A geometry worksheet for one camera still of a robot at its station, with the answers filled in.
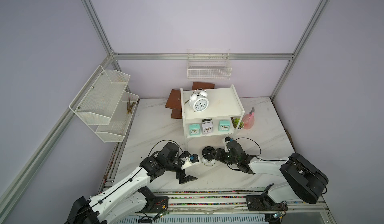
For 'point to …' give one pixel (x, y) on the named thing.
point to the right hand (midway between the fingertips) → (213, 155)
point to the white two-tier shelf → (210, 112)
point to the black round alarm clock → (206, 151)
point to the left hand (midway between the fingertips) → (192, 168)
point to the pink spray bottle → (248, 119)
